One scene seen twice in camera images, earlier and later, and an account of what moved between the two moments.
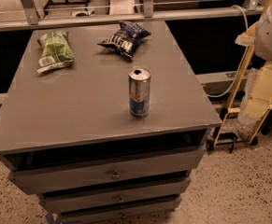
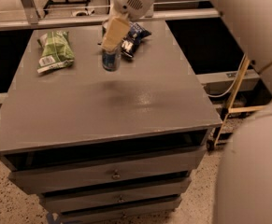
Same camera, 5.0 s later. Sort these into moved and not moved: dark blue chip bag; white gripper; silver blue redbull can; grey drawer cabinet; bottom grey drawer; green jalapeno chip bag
Moved: silver blue redbull can; white gripper
Not moved: green jalapeno chip bag; dark blue chip bag; bottom grey drawer; grey drawer cabinet
